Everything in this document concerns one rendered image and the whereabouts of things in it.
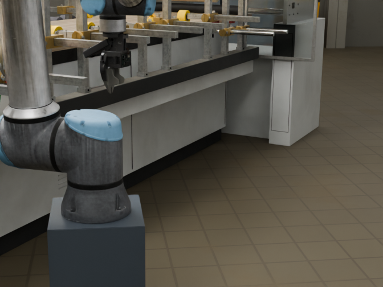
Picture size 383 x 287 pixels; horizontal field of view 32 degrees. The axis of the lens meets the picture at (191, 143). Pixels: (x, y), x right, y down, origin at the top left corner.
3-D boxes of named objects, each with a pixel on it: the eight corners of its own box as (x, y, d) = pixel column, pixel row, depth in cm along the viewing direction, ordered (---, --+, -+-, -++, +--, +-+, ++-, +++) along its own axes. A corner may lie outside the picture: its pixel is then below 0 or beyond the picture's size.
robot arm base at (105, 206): (129, 197, 195) (129, 165, 193) (133, 222, 177) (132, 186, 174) (62, 200, 193) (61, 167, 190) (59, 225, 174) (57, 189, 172)
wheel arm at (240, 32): (274, 37, 416) (274, 30, 415) (272, 38, 413) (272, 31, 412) (211, 33, 435) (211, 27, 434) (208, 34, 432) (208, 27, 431)
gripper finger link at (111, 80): (117, 95, 232) (117, 69, 229) (102, 94, 234) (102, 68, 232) (122, 94, 234) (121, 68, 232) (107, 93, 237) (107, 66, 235)
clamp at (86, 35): (100, 40, 300) (100, 29, 298) (82, 44, 288) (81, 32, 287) (88, 40, 302) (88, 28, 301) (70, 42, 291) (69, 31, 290)
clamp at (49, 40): (65, 46, 278) (64, 34, 277) (44, 50, 267) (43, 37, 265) (53, 45, 281) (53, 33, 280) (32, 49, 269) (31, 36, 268)
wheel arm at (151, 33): (178, 37, 306) (178, 29, 305) (174, 39, 303) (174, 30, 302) (88, 32, 328) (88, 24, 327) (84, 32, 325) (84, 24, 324)
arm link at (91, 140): (110, 188, 173) (109, 121, 168) (50, 181, 178) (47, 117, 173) (131, 171, 187) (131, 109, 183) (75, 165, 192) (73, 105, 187)
